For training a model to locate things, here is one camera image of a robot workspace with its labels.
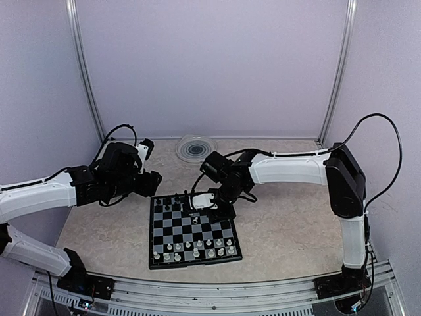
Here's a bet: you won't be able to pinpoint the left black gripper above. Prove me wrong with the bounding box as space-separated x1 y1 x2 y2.
107 170 162 199

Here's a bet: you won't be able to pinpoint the black white chess board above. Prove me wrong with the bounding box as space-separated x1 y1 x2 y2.
149 194 243 270

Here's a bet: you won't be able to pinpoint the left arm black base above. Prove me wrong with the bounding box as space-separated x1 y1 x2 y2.
57 248 115 300

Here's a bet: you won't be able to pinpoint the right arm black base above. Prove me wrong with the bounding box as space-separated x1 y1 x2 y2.
314 265 372 300

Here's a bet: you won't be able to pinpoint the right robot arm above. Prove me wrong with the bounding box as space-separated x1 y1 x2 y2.
189 143 368 292

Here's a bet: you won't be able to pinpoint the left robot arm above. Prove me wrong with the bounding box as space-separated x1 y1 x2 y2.
1 139 162 293

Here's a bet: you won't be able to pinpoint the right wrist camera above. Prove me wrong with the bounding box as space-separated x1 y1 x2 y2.
190 193 218 210

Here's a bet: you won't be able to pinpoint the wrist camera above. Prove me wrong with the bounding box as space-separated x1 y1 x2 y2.
135 138 155 174
190 193 218 210

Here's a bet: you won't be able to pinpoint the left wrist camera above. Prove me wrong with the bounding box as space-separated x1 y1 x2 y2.
135 138 155 174

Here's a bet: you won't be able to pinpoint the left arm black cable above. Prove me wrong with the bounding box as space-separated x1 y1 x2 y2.
98 123 138 149

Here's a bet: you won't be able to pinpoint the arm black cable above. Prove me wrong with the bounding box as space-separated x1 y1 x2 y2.
328 113 403 208
98 123 138 149

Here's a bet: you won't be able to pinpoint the front aluminium rail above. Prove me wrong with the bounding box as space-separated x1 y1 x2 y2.
22 259 405 316

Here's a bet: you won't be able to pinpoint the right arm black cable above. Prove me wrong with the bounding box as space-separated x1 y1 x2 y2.
328 113 403 208

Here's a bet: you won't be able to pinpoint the left aluminium frame post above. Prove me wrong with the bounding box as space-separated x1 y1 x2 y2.
66 0 105 142

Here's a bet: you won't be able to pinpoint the aluminium frame post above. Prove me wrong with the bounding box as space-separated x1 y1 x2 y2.
317 0 358 147
66 0 105 142

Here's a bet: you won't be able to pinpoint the right aluminium frame post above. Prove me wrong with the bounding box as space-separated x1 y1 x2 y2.
317 0 358 147

